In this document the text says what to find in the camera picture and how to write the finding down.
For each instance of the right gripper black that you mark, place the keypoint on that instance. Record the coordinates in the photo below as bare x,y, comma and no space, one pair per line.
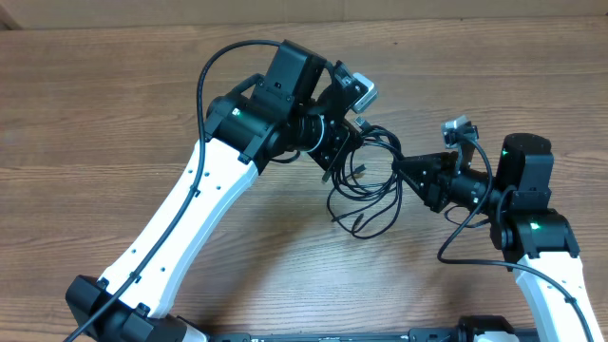
433,170

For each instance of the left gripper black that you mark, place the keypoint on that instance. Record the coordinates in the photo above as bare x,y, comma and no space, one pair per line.
345,138

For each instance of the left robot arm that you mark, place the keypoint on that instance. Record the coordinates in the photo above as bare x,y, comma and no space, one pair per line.
297,106

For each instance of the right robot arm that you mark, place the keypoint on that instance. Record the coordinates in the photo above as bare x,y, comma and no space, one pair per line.
539,246

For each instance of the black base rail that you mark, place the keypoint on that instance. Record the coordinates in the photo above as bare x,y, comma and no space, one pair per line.
413,335

